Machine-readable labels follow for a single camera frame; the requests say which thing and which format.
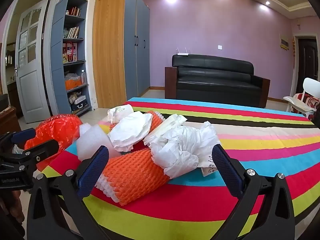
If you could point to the white chair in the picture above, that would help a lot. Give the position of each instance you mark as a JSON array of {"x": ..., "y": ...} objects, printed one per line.
[{"x": 310, "y": 85}]

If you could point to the grey-blue glazed door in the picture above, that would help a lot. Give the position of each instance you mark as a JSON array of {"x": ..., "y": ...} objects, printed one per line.
[{"x": 32, "y": 92}]

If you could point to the red printed bag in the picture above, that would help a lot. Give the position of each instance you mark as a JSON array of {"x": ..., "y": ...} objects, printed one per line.
[{"x": 70, "y": 52}]

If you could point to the white foam sheet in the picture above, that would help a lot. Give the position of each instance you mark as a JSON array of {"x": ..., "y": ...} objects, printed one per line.
[{"x": 92, "y": 140}]

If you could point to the red patterned cushion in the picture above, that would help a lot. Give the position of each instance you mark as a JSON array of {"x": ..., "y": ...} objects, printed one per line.
[{"x": 308, "y": 102}]

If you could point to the clear plastic bottle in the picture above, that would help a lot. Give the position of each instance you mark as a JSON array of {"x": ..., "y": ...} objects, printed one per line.
[{"x": 83, "y": 77}]

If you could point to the striped colourful blanket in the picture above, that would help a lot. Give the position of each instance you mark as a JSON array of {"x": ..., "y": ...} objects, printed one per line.
[{"x": 250, "y": 135}]

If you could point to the white plastic tray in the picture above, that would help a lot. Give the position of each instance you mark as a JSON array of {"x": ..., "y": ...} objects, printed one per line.
[{"x": 170, "y": 123}]

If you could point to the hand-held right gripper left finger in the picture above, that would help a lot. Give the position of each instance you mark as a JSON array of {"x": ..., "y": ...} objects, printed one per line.
[{"x": 92, "y": 172}]

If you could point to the red-lined waste bin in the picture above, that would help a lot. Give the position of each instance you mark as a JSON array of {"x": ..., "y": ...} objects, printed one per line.
[{"x": 60, "y": 130}]

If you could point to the small orange foam fruit net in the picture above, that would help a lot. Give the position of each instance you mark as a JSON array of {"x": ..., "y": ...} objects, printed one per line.
[{"x": 156, "y": 122}]

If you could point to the dark blue case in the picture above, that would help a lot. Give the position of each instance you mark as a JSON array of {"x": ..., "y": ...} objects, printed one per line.
[{"x": 80, "y": 107}]

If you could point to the black leather sofa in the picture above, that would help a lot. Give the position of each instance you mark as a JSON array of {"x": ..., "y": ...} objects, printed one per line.
[{"x": 215, "y": 80}]

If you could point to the white wall panel box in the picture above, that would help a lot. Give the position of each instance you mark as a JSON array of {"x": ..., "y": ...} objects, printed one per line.
[{"x": 284, "y": 41}]

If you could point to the dark kitchen counter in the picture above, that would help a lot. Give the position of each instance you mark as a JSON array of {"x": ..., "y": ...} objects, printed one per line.
[{"x": 15, "y": 100}]

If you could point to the red hanging ornament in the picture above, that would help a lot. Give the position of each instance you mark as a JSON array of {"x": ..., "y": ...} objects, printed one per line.
[{"x": 293, "y": 52}]

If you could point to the dark entrance door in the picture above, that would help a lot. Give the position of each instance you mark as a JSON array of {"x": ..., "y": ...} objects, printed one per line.
[{"x": 306, "y": 65}]

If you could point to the blue-grey bookshelf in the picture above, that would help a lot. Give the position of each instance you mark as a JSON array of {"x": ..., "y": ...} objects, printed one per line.
[{"x": 57, "y": 55}]

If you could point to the orange box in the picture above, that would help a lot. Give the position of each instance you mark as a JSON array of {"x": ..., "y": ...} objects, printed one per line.
[{"x": 73, "y": 83}]

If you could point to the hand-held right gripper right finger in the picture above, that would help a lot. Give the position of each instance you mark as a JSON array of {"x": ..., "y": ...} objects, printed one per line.
[{"x": 226, "y": 170}]

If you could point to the small white wrapper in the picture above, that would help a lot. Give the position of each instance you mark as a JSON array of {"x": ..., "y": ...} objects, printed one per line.
[{"x": 120, "y": 111}]

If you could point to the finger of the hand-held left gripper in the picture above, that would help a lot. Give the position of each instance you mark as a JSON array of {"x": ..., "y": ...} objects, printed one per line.
[
  {"x": 42, "y": 150},
  {"x": 23, "y": 134}
]

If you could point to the white paper plates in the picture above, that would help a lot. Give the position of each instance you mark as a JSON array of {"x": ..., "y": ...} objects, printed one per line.
[{"x": 130, "y": 132}]

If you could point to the cardboard boxes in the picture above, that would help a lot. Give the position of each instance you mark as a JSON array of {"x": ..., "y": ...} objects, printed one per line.
[{"x": 76, "y": 98}]

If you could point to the brown wooden cabinet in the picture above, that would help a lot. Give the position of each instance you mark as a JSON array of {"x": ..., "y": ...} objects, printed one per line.
[{"x": 8, "y": 122}]

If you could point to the wooden wardrobe with blue doors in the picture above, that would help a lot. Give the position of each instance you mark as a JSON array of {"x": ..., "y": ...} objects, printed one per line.
[{"x": 107, "y": 55}]

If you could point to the black pot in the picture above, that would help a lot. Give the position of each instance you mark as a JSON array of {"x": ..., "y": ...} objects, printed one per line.
[{"x": 3, "y": 101}]

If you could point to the white router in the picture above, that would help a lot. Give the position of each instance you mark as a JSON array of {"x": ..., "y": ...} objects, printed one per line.
[{"x": 182, "y": 53}]

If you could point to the row of books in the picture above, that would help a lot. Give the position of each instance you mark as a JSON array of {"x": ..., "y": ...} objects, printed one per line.
[{"x": 72, "y": 32}]

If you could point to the large orange foam fruit net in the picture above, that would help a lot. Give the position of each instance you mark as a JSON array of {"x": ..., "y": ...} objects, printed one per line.
[{"x": 135, "y": 172}]

